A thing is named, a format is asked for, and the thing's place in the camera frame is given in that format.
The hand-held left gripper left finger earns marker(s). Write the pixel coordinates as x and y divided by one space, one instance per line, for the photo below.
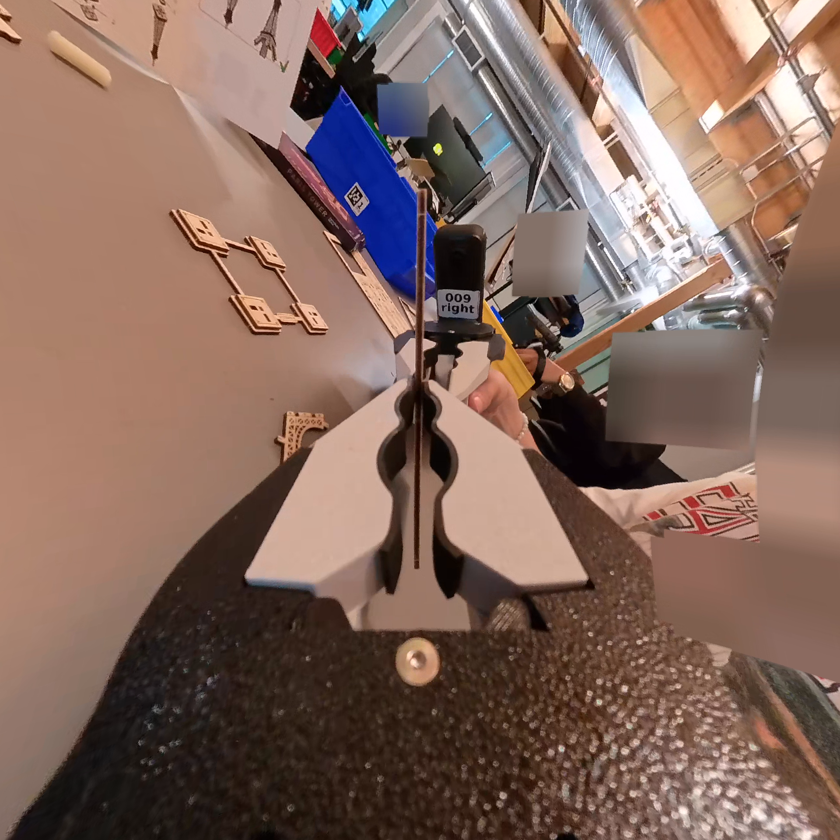
321 518

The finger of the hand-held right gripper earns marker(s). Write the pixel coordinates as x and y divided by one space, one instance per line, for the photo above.
405 358
469 367

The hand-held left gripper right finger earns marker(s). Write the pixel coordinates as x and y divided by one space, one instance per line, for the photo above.
505 518

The thin wooden puzzle sheet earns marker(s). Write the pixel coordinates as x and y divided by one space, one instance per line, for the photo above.
421 262

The person's right hand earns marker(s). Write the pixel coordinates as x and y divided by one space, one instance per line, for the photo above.
495 407

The yellow plastic bin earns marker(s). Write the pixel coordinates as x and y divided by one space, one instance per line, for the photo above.
515 374

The laser-cut wooden parts sheet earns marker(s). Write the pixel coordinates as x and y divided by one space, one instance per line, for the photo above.
374 289

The wooden arch puzzle piece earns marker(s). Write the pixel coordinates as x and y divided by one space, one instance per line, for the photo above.
295 433

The black monitor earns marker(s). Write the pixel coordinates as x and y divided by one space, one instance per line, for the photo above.
453 157

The person's white printed t-shirt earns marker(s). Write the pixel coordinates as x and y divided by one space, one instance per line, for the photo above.
623 505

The silver ventilation pipe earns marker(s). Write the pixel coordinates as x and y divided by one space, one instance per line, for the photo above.
525 131

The blue plastic bin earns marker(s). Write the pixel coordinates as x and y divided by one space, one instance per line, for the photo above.
354 157

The purple puzzle box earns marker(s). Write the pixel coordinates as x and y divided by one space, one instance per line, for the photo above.
315 190

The wooden beam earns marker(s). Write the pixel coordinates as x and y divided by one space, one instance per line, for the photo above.
656 308

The red plastic bin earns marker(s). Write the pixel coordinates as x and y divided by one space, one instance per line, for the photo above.
323 36

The white instruction sheet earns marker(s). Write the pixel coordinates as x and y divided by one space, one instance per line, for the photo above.
216 85

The white wax stick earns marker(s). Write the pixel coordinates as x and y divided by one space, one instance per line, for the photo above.
79 58

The small wooden puzzle piece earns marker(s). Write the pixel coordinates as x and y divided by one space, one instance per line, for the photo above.
8 29

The large silver ventilation duct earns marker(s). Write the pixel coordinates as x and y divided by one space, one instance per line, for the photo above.
663 151

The wooden four-square base frame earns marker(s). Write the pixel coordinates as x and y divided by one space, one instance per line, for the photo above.
200 229

